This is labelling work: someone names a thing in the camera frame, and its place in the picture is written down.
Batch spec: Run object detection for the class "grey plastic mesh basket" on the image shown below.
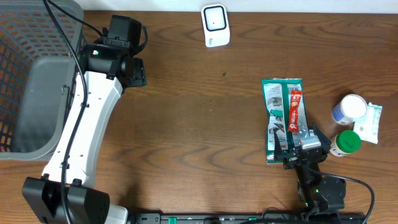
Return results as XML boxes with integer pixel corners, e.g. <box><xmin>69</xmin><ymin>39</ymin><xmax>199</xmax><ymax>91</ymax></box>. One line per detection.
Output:
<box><xmin>1</xmin><ymin>1</ymin><xmax>77</xmax><ymax>161</ymax></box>

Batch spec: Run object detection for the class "white tub container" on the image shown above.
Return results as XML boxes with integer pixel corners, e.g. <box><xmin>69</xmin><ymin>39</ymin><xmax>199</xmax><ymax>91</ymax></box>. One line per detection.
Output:
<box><xmin>331</xmin><ymin>94</ymin><xmax>367</xmax><ymax>126</ymax></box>

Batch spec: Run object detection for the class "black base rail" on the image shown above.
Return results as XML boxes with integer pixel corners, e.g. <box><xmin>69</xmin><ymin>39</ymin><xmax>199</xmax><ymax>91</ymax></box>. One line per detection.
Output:
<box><xmin>128</xmin><ymin>212</ymin><xmax>365</xmax><ymax>224</ymax></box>

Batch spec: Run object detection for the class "red stick sachet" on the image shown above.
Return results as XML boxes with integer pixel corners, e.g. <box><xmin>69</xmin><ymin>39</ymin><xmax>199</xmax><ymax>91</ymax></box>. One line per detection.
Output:
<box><xmin>289</xmin><ymin>90</ymin><xmax>302</xmax><ymax>133</ymax></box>

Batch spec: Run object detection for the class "white barcode scanner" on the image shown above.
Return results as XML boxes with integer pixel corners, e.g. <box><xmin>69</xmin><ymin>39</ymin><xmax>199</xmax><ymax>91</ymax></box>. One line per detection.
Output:
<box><xmin>201</xmin><ymin>4</ymin><xmax>231</xmax><ymax>48</ymax></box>

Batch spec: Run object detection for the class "light green tissue packet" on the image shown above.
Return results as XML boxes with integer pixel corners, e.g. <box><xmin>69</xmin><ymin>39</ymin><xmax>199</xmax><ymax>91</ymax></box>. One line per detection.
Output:
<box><xmin>353</xmin><ymin>103</ymin><xmax>382</xmax><ymax>144</ymax></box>

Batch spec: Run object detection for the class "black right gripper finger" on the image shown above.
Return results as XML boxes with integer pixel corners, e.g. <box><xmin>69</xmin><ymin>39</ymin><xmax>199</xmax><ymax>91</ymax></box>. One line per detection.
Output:
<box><xmin>274</xmin><ymin>130</ymin><xmax>283</xmax><ymax>161</ymax></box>
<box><xmin>313</xmin><ymin>123</ymin><xmax>331</xmax><ymax>148</ymax></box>

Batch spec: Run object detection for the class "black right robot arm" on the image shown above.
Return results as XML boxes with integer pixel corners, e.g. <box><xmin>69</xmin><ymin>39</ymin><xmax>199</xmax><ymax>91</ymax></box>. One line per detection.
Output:
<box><xmin>272</xmin><ymin>126</ymin><xmax>346</xmax><ymax>217</ymax></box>

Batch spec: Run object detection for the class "green lid jar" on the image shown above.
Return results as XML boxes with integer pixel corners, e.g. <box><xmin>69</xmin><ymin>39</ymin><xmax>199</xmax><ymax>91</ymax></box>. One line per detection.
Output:
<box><xmin>330</xmin><ymin>130</ymin><xmax>362</xmax><ymax>157</ymax></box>

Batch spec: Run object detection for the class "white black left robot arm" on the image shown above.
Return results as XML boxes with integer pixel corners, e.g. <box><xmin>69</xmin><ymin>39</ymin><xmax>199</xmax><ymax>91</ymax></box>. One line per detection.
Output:
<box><xmin>22</xmin><ymin>44</ymin><xmax>146</xmax><ymax>223</ymax></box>

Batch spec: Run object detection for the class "tall green white packet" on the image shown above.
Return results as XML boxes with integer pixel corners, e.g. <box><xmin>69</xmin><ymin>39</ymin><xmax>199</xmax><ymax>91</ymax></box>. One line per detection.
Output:
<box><xmin>261</xmin><ymin>78</ymin><xmax>310</xmax><ymax>164</ymax></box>

